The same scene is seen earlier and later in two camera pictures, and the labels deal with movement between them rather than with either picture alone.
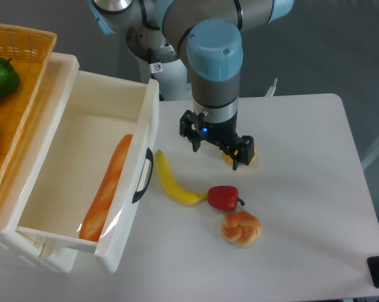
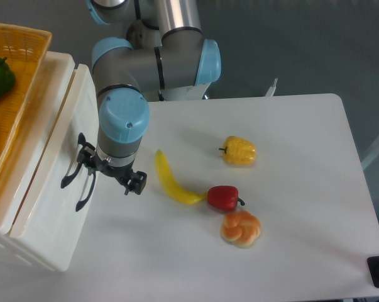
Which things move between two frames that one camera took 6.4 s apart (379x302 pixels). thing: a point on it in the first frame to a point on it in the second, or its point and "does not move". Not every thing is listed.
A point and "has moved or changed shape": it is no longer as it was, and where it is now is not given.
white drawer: [102, 109] has moved or changed shape
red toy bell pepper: [224, 197] does not move
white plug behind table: [271, 90] does not move
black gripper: [224, 134] to [87, 155]
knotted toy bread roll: [241, 228] does not move
